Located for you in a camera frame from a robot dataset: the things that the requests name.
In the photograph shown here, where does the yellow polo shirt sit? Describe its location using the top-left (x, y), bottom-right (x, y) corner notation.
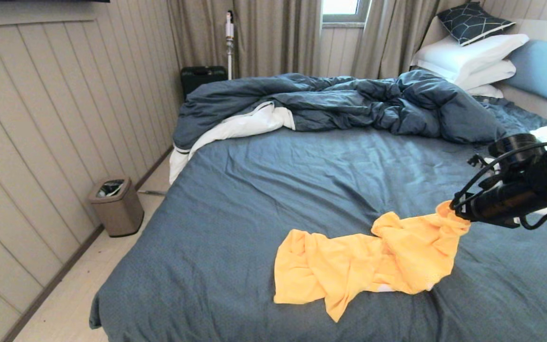
top-left (273, 200), bottom-right (472, 323)

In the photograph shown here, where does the dark blue duvet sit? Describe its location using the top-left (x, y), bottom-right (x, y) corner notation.
top-left (169, 70), bottom-right (507, 183)

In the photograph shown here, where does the bed with blue sheet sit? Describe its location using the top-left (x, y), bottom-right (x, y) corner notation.
top-left (89, 95), bottom-right (547, 342)

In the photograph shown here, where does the dark patterned cushion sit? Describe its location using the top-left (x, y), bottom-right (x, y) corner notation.
top-left (437, 2), bottom-right (516, 47)

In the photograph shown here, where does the beige window curtain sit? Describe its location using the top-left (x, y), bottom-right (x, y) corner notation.
top-left (351, 0), bottom-right (469, 79)
top-left (168, 0), bottom-right (322, 79)

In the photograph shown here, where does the grey framed window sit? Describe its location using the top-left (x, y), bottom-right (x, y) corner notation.
top-left (321, 0), bottom-right (371, 23)

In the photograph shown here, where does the dark green hard case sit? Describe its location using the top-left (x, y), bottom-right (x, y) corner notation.
top-left (181, 66), bottom-right (228, 99)

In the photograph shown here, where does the white stick vacuum cleaner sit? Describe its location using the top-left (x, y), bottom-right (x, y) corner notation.
top-left (225, 10), bottom-right (235, 80)

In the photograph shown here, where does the beige trash bin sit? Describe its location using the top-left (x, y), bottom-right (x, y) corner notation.
top-left (88, 177), bottom-right (144, 238)

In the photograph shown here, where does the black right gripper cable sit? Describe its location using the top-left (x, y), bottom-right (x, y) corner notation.
top-left (450, 141), bottom-right (547, 231)

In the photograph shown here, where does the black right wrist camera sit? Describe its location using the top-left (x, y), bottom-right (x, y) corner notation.
top-left (488, 133), bottom-right (541, 165)

